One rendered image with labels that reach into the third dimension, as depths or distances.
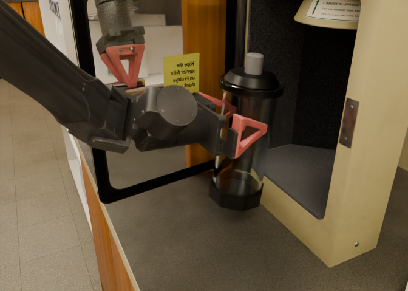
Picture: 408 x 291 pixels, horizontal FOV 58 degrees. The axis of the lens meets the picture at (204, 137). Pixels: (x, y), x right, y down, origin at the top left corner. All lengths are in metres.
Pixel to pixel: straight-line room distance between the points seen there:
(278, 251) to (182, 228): 0.19
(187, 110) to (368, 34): 0.25
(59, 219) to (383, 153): 2.07
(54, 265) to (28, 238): 0.30
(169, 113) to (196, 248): 0.31
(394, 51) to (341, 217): 0.26
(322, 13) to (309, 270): 0.41
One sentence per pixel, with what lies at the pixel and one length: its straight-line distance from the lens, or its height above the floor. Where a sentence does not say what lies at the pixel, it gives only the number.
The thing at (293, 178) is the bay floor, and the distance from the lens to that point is 0.76.
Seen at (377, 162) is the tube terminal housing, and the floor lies 1.13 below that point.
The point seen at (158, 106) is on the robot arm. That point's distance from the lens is 0.47.
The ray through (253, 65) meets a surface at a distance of 0.60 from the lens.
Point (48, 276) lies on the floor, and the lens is 2.09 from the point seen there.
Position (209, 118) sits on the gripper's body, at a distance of 0.57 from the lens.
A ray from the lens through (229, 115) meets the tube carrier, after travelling 0.61.
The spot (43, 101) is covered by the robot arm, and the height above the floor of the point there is 1.26.
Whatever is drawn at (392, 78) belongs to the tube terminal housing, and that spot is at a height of 1.26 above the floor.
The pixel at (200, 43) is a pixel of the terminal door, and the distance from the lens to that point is 0.70.
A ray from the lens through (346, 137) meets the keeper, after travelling 0.57.
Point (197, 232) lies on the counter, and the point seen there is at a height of 0.94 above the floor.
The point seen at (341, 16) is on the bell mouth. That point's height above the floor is 1.33.
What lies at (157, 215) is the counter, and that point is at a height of 0.94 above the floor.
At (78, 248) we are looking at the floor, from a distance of 2.20.
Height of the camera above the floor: 1.41
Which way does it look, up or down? 26 degrees down
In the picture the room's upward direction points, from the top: straight up
